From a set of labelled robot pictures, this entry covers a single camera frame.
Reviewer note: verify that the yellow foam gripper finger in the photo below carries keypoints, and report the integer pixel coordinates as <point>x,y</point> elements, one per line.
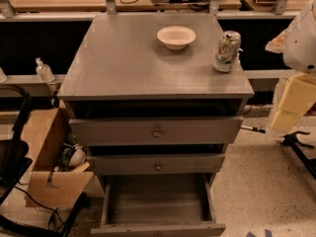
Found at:
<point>298,97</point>

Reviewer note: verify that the grey bottom drawer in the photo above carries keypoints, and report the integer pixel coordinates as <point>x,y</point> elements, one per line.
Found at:
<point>168,205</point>

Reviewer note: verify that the grey drawer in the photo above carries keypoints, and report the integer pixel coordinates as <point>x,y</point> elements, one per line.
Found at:
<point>155,164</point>
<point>155,131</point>
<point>168,205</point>

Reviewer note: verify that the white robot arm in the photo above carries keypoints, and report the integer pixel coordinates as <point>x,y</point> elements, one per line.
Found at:
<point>297,44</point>

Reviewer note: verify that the grey wooden drawer cabinet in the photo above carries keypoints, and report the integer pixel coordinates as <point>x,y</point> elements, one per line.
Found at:
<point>122,71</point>

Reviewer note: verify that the grey middle drawer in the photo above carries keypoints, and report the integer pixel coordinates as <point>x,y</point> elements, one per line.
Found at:
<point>155,164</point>

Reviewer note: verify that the grey top drawer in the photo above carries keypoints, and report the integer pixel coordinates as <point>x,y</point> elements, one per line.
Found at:
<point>155,131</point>

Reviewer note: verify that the black metal stand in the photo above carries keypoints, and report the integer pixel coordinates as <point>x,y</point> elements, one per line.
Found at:
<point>296,145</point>

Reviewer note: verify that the silver pole with black grip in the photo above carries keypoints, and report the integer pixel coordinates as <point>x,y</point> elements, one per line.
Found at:
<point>252,128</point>

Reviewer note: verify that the green white soda can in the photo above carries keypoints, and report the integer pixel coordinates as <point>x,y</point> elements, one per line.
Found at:
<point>227,51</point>

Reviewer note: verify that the white cup in box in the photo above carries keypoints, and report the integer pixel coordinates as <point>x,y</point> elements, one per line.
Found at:
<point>78,157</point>

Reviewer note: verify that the brown cardboard box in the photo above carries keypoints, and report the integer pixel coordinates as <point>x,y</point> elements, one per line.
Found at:
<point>45,133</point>

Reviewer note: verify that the clear plastic bottle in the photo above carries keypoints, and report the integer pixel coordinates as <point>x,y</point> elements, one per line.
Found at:
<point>43,71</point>

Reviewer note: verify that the black chair frame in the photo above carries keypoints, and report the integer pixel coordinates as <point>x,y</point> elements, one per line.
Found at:
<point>13,152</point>

